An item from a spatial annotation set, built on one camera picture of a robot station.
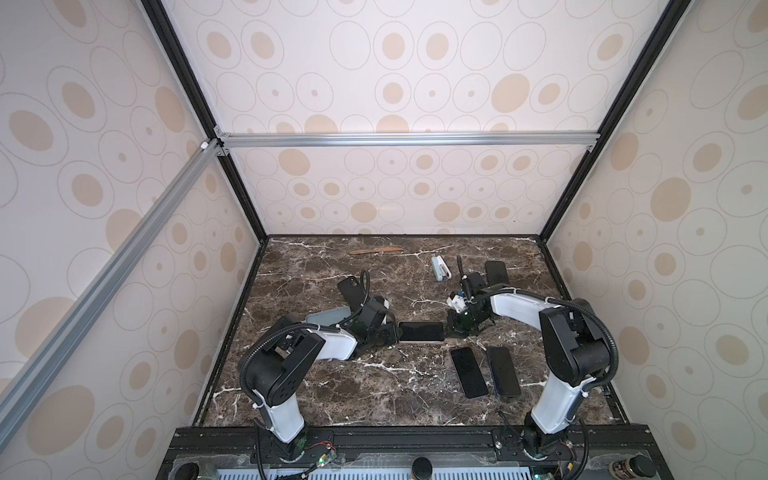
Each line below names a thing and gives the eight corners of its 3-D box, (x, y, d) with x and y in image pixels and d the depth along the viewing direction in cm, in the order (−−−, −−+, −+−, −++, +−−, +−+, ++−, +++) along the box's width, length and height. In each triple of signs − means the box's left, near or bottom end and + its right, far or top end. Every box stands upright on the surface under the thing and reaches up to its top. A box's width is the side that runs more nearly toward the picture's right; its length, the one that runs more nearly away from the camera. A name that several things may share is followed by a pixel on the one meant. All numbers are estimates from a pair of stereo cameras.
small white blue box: (437, 282, 109) (438, 277, 106) (427, 262, 115) (428, 257, 112) (450, 278, 110) (451, 273, 107) (440, 259, 115) (441, 254, 113)
